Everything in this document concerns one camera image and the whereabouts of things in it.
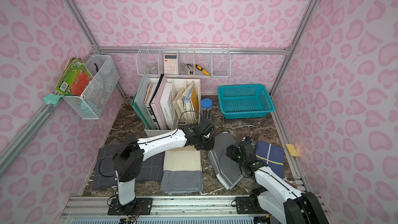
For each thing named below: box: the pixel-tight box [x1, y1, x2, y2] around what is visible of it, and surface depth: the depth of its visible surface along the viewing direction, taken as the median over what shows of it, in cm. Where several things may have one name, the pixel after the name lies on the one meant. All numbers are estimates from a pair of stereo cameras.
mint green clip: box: [42, 93, 64, 105], surface depth 64 cm
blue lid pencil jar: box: [201, 98, 213, 121], surface depth 92 cm
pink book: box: [150, 74, 169, 131], surface depth 85 cm
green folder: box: [130, 72, 158, 130], surface depth 82 cm
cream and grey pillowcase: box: [160, 145, 204, 194], surface depth 84 cm
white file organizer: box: [144, 77, 202, 138], surface depth 90 cm
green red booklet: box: [54, 57, 94, 97], surface depth 73 cm
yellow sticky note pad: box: [285, 143, 299, 158], surface depth 97 cm
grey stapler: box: [180, 62, 194, 76], surface depth 102 cm
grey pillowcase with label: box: [207, 131, 245, 191], surface depth 83 cm
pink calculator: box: [163, 53, 178, 75], surface depth 97 cm
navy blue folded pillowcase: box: [255, 140, 285, 180], surface depth 90 cm
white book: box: [159, 81, 174, 130], surface depth 89 cm
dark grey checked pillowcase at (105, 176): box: [92, 144, 120, 190], surface depth 83 cm
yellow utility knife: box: [194, 63, 211, 76], surface depth 100 cm
